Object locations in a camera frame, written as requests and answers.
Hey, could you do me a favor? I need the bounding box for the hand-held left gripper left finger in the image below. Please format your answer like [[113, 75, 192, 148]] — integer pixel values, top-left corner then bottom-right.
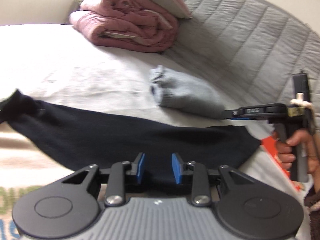
[[61, 152, 146, 207]]

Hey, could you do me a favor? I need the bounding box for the folded pink quilt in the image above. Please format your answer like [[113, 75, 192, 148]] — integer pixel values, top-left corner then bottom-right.
[[69, 0, 179, 53]]

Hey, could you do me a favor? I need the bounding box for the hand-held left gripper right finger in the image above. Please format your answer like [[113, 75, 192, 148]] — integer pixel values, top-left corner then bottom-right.
[[171, 152, 253, 207]]

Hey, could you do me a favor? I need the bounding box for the folded grey sweater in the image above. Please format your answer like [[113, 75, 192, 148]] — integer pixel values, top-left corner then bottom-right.
[[149, 65, 225, 117]]

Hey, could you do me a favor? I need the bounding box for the person's right hand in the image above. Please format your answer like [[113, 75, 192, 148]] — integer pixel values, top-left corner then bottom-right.
[[272, 129, 320, 175]]

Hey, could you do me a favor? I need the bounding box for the beige and black sweatshirt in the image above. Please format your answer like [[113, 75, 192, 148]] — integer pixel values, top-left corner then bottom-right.
[[0, 89, 307, 240]]

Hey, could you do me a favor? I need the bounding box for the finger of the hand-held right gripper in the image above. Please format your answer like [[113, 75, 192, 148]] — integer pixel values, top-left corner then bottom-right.
[[221, 108, 250, 120]]

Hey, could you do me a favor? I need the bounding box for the person's right forearm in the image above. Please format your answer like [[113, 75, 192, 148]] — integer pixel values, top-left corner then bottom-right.
[[303, 172, 320, 240]]

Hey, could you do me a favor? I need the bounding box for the grey quilted headboard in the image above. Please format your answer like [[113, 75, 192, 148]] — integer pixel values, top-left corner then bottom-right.
[[160, 0, 320, 140]]

